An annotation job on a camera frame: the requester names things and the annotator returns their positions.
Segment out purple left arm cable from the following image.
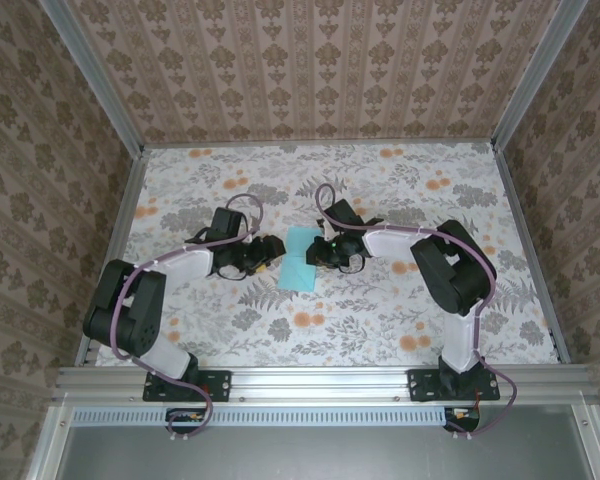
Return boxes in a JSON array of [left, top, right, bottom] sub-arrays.
[[108, 192, 266, 442]]

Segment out aluminium corner post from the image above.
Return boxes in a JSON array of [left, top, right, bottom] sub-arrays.
[[489, 0, 584, 149], [43, 0, 147, 153]]

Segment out light blue cloth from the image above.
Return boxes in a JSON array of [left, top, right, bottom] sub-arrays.
[[275, 227, 326, 292]]

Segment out grey metal panel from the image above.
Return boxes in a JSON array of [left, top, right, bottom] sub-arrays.
[[27, 404, 600, 480]]

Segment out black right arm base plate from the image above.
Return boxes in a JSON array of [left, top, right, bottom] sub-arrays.
[[407, 367, 501, 404]]

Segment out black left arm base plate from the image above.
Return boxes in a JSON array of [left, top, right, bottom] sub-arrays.
[[142, 368, 231, 404]]

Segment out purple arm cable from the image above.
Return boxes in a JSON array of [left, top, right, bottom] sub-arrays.
[[108, 192, 266, 442], [314, 183, 519, 441]]

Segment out long aluminium base rail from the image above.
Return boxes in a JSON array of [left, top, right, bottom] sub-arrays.
[[52, 363, 599, 405]]

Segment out white slotted cable duct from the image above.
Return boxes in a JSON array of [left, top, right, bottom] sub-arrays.
[[72, 405, 481, 429]]

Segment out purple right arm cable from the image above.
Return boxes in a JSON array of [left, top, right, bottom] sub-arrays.
[[314, 183, 519, 441]]

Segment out aluminium table side rail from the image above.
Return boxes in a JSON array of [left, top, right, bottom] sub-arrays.
[[493, 144, 572, 365], [77, 147, 149, 367]]

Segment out floral printed table cover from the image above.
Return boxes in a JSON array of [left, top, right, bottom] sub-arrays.
[[82, 142, 564, 369]]

